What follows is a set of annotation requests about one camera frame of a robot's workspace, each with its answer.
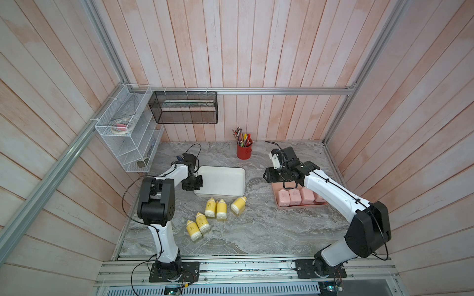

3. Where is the white storage tray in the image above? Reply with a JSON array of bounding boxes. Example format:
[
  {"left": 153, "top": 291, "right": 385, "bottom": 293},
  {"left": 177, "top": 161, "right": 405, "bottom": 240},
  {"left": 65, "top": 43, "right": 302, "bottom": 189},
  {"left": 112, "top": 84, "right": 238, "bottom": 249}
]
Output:
[{"left": 194, "top": 166, "right": 246, "bottom": 197}]

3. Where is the pens and pencils bunch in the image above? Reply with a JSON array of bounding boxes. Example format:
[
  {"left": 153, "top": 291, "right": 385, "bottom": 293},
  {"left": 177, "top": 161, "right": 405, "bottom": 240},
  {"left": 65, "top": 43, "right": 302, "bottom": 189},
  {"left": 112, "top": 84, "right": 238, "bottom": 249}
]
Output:
[{"left": 232, "top": 127, "right": 253, "bottom": 148}]

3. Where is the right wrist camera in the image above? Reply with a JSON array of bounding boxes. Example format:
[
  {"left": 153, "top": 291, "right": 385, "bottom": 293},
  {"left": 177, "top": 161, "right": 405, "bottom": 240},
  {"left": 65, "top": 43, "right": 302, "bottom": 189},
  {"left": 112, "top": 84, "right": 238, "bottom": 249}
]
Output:
[{"left": 269, "top": 152, "right": 281, "bottom": 170}]

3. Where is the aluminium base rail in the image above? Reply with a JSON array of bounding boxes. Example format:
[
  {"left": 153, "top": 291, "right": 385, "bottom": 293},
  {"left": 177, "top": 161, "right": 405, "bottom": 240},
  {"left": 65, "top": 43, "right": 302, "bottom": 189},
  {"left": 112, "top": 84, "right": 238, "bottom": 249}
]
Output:
[{"left": 94, "top": 255, "right": 407, "bottom": 296}]

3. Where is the white wire wall shelf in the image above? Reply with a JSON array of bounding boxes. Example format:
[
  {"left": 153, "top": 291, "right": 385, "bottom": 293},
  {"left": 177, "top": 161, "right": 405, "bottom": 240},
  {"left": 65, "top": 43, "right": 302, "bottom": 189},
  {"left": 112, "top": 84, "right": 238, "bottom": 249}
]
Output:
[{"left": 95, "top": 84, "right": 163, "bottom": 173}]

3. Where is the pink storage tray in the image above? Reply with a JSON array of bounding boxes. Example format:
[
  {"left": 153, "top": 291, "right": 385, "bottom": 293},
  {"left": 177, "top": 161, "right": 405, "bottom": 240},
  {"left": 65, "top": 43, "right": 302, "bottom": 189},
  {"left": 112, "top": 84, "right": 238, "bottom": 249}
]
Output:
[{"left": 272, "top": 183, "right": 328, "bottom": 209}]

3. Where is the yellow pencil sharpener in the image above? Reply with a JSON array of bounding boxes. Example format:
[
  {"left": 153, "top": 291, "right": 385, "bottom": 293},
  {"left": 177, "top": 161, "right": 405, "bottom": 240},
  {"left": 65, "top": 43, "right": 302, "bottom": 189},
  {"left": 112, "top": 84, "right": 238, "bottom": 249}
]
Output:
[
  {"left": 230, "top": 197, "right": 247, "bottom": 216},
  {"left": 204, "top": 197, "right": 217, "bottom": 218},
  {"left": 196, "top": 212, "right": 211, "bottom": 233},
  {"left": 186, "top": 220, "right": 202, "bottom": 241},
  {"left": 216, "top": 199, "right": 227, "bottom": 220}
]

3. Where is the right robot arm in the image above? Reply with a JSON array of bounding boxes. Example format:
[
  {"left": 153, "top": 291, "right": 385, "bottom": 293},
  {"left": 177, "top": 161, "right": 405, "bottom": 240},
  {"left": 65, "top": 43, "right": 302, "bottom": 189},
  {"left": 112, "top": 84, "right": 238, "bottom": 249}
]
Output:
[{"left": 263, "top": 147, "right": 391, "bottom": 279}]

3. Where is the black mesh wall basket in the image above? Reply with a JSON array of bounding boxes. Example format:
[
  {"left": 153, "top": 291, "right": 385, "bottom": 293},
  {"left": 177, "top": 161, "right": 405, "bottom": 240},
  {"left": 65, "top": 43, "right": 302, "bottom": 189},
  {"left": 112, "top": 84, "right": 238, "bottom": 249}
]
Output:
[{"left": 148, "top": 91, "right": 218, "bottom": 125}]

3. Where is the tape roll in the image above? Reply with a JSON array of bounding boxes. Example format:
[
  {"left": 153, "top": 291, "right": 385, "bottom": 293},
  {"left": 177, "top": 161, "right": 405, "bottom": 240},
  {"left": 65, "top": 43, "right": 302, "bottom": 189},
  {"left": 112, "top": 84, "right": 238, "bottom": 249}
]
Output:
[{"left": 110, "top": 118, "right": 135, "bottom": 135}]

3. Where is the pink pencil sharpener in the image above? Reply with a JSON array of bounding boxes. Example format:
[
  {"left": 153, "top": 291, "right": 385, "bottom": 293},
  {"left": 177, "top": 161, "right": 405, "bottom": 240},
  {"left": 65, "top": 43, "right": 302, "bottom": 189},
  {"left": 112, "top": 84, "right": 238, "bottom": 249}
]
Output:
[
  {"left": 314, "top": 193, "right": 327, "bottom": 204},
  {"left": 300, "top": 187, "right": 315, "bottom": 205},
  {"left": 276, "top": 189, "right": 291, "bottom": 207},
  {"left": 288, "top": 189, "right": 302, "bottom": 206}
]

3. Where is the red pen cup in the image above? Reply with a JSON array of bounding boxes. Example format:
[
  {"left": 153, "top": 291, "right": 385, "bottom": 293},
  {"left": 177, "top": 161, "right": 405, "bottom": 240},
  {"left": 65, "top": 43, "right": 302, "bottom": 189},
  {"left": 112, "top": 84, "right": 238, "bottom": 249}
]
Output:
[{"left": 237, "top": 144, "right": 253, "bottom": 160}]

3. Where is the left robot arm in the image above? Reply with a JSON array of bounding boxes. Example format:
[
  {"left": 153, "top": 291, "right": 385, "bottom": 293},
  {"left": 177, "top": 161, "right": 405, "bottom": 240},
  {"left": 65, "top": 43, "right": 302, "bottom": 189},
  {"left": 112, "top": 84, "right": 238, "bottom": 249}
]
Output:
[{"left": 137, "top": 153, "right": 202, "bottom": 282}]

